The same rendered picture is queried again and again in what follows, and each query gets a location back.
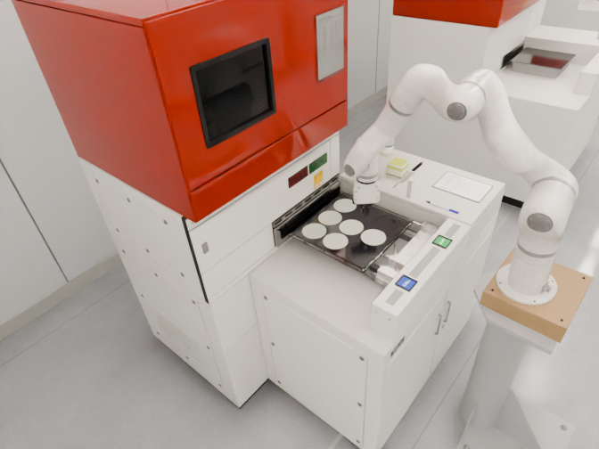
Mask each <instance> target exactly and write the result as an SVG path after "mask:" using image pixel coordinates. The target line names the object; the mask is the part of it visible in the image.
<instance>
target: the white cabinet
mask: <svg viewBox="0 0 599 449"><path fill-rule="evenodd" d="M497 215H498V212H497V213H496V214H495V216H494V217H493V218H492V219H491V221H490V222H489V223H488V225H487V226H486V227H485V229H484V230H483V231H482V232H481V234H480V235H479V236H478V238H477V239H476V240H475V242H474V243H473V244H472V245H471V246H470V247H469V248H468V250H467V251H466V252H465V255H464V256H463V258H462V259H461V260H460V262H459V263H458V264H457V265H456V267H455V268H454V269H453V271H452V272H451V273H450V275H449V276H448V277H447V278H446V280H444V281H443V283H442V284H441V285H440V286H439V288H438V289H437V291H436V292H435V293H434V294H433V296H432V297H431V298H430V300H429V301H428V302H427V304H426V305H425V306H424V307H423V309H422V310H421V311H420V313H419V314H418V315H417V316H416V317H415V318H414V320H413V321H412V322H411V323H410V325H409V326H408V327H407V328H406V330H405V331H404V333H403V334H402V335H401V336H400V338H399V339H398V340H397V342H396V343H395V344H394V345H393V347H392V348H391V349H390V351H389V352H388V353H387V354H386V355H385V356H384V357H383V356H381V355H379V354H377V353H376V352H374V351H373V350H372V349H370V348H368V347H366V346H364V345H363V344H361V343H359V342H358V341H356V340H355V339H353V338H351V337H350V336H348V335H347V334H345V333H343V332H342V331H340V330H338V329H336V328H335V327H333V326H331V324H329V323H327V322H325V321H323V320H322V319H320V318H319V317H317V316H315V315H314V314H311V313H310V312H309V311H307V310H306V309H304V308H303V307H301V306H299V305H297V304H295V303H294V302H292V301H290V300H289V299H288V298H286V297H284V296H283V295H281V294H279V293H278V292H276V291H274V290H272V289H270V288H269V287H267V286H266V285H265V284H263V283H262V282H259V281H258V280H256V279H254V278H253V277H251V276H250V284H251V289H252V294H253V298H254V304H255V308H256V313H257V317H258V326H259V331H260V337H261V341H262V346H263V351H264V356H265V360H266V365H267V374H268V378H269V379H270V380H272V381H273V382H274V383H275V384H276V385H277V386H279V387H280V388H282V389H283V390H284V391H286V392H287V393H288V394H290V395H291V396H292V397H294V398H295V399H296V400H298V401H299V402H300V403H302V404H303V405H305V406H306V407H307V408H308V409H309V410H310V411H311V412H313V413H314V414H316V415H317V416H318V417H320V418H321V419H322V420H324V421H325V422H326V423H328V424H329V425H330V426H332V427H333V428H334V429H336V430H337V431H339V432H340V433H341V434H342V435H343V436H344V437H346V438H347V439H348V440H350V441H351V442H352V443H354V444H355V445H357V446H358V447H359V448H360V449H382V447H383V446H384V444H385V443H386V441H387V440H388V438H389V437H390V435H391V433H392V432H393V430H394V429H395V427H396V426H397V425H398V423H399V422H400V420H401V419H402V417H403V416H404V415H405V413H406V411H407V410H408V408H409V407H410V405H411V404H412V402H413V401H414V400H415V398H416V397H417V395H418V394H419V392H420V391H421V389H422V388H423V386H424V384H425V383H426V381H427V380H428V379H429V377H430V376H431V375H432V373H433V372H434V370H435V369H436V367H437V366H438V364H439V362H440V361H441V359H442V358H443V356H444V355H445V353H446V352H447V351H448V349H449V348H450V346H451V345H452V344H453V342H454V341H455V339H456V337H457V336H458V334H459V333H460V331H461V330H462V328H463V327H464V326H465V324H466V323H467V321H468V320H469V318H470V315H471V312H472V306H473V303H474V299H475V295H474V293H473V289H474V287H475V285H476V284H477V283H478V281H479V280H480V277H481V274H482V270H483V266H484V264H485V260H486V256H487V254H488V247H489V244H490V241H491V237H492V234H493V231H494V227H495V224H496V218H497Z"/></svg>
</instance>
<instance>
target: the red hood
mask: <svg viewBox="0 0 599 449"><path fill-rule="evenodd" d="M12 4H13V6H14V9H15V11H16V12H17V15H18V17H19V19H20V22H21V25H22V27H23V29H24V31H25V34H26V36H27V38H28V41H29V43H30V46H31V48H32V50H33V53H34V54H35V56H36V59H37V62H38V65H39V67H40V69H41V71H42V73H43V75H44V78H45V81H46V83H47V85H48V87H49V90H50V92H51V94H52V97H53V99H54V102H55V104H56V106H57V109H58V111H59V112H60V115H61V117H62V121H63V123H64V125H65V127H66V129H67V131H68V134H69V136H70V140H71V141H72V143H73V146H74V148H75V150H76V153H77V155H78V156H79V157H80V158H82V159H84V160H86V161H88V162H89V163H91V164H93V165H95V166H96V167H98V168H100V169H101V170H103V171H105V172H107V173H108V174H110V175H112V176H114V177H116V178H118V179H119V180H120V181H122V182H124V183H126V184H128V185H130V186H132V187H133V188H135V189H137V190H138V191H139V192H142V193H144V194H145V195H147V196H149V197H151V198H152V199H154V200H156V201H158V202H159V203H161V204H162V205H164V206H166V207H168V208H170V209H172V210H174V211H175V212H177V213H178V214H180V215H181V216H184V217H186V218H187V219H189V220H191V221H193V222H194V223H198V222H199V221H201V220H202V219H203V218H205V217H206V216H208V215H210V214H211V213H213V212H214V211H216V210H217V209H219V208H221V207H223V206H224V205H225V204H226V203H228V202H229V201H231V200H233V199H234V198H236V197H237V196H239V195H241V194H242V193H244V192H246V191H247V190H249V189H250V188H251V187H252V186H254V185H255V184H258V183H259V182H261V181H262V180H264V179H265V178H267V177H268V176H270V175H272V174H273V173H274V172H276V171H277V170H279V169H280V168H282V167H284V166H285V165H287V164H288V163H290V162H292V161H293V160H295V159H296V158H297V157H299V156H300V155H302V154H303V153H305V152H306V151H309V150H310V149H312V148H313V147H315V146H316V145H318V144H319V143H320V142H322V141H323V140H325V139H327V138H328V137H330V136H331V135H333V134H335V133H336V132H338V131H339V130H341V129H342V128H344V127H345V126H346V125H347V124H348V0H12Z"/></svg>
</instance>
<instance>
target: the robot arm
mask: <svg viewBox="0 0 599 449"><path fill-rule="evenodd" d="M423 99H424V100H426V101H427V102H428V103H429V104H430V105H431V106H432V107H433V108H434V109H435V111H436V112H437V113H438V114H439V115H440V116H441V117H442V118H444V119H446V120H448V121H451V122H455V123H464V122H468V121H470V120H472V119H474V118H475V117H476V116H478V119H479V122H480V129H481V133H482V137H483V140H484V142H485V144H486V145H487V147H488V149H489V150H490V151H491V153H492V154H493V155H494V157H495V158H496V159H497V161H498V162H499V163H500V164H501V165H502V166H503V167H504V168H505V169H506V170H508V171H509V172H511V173H513V174H515V175H518V176H521V177H522V178H524V179H525V180H526V181H527V182H528V184H529V186H530V189H531V190H530V192H529V195H528V197H527V198H526V200H525V201H524V203H523V206H522V208H521V213H520V215H519V221H518V225H519V228H520V230H519V234H518V238H517V241H516V245H515V249H514V252H513V259H512V263H511V264H509V265H505V266H503V267H502V268H501V269H500V270H499V271H498V272H497V275H496V285H497V287H498V288H499V289H500V291H501V292H502V293H503V294H504V295H505V296H507V297H508V298H509V299H511V300H513V301H515V302H518V303H521V304H523V305H529V306H538V305H543V304H545V303H548V302H549V301H551V300H552V299H553V298H554V297H555V295H556V292H557V284H556V281H555V279H554V278H553V276H552V275H551V274H550V273H551V271H552V268H553V265H554V261H555V258H556V255H557V252H558V249H559V247H560V245H561V242H562V235H563V232H564V229H565V226H566V224H567V222H568V219H569V216H570V212H571V211H572V208H573V206H574V203H575V201H576V198H577V197H578V182H577V180H576V178H575V177H574V175H573V174H572V173H571V172H570V171H569V170H568V169H567V168H565V167H564V166H562V165H561V164H559V163H558V162H556V161H555V160H553V159H551V158H549V157H548V156H546V155H545V154H544V153H543V152H541V151H540V150H539V149H538V148H537V147H536V146H535V145H534V144H533V143H532V142H531V140H530V139H529V138H528V137H527V135H526V134H525V133H524V131H523V130H522V129H521V127H520V126H519V124H518V122H517V120H516V118H515V116H514V115H513V111H512V109H511V105H510V103H509V99H508V96H507V92H506V90H505V87H504V85H503V83H502V81H501V80H500V78H499V77H498V76H497V75H496V74H495V73H494V72H493V71H491V70H489V69H476V70H473V71H471V72H470V73H468V74H467V75H466V76H465V77H464V78H463V79H462V80H461V81H460V82H459V83H458V84H454V83H452V82H451V81H450V80H449V79H448V77H447V74H446V72H445V71H444V70H443V69H442V68H440V67H439V66H436V65H433V64H428V63H420V64H416V65H414V66H413V67H411V68H410V69H409V70H408V71H407V72H406V73H405V75H404V76H403V77H402V78H401V80H400V82H399V83H398V85H397V87H396V89H395V90H394V92H393V93H392V95H391V97H390V98H389V100H388V101H387V103H386V105H385V106H384V108H383V110H382V112H381V114H380V115H379V117H378V118H377V119H376V121H375V122H374V123H373V124H372V125H371V126H370V127H369V128H368V129H367V130H366V131H365V132H364V133H363V135H362V136H361V137H359V138H357V142H356V143H355V144H354V146H353V147H352V149H351V150H350V152H349V155H348V156H347V158H346V159H345V162H344V166H343V168H344V172H345V174H346V175H347V176H349V177H355V182H354V187H353V200H352V203H353V204H358V205H359V206H360V207H361V208H362V214H364V216H368V214H369V213H370V207H371V206H372V205H373V204H374V203H378V202H380V182H379V178H378V171H379V156H380V151H381V150H383V149H384V148H385V147H386V146H387V145H388V144H389V143H390V142H391V141H392V140H393V139H394V138H395V137H396V136H397V135H398V134H399V132H400V131H401V130H402V128H403V127H404V125H405V124H406V122H407V121H408V120H409V119H410V118H411V116H412V115H413V113H414V112H415V110H416V109H417V107H418V106H419V105H420V103H421V102H422V100H423Z"/></svg>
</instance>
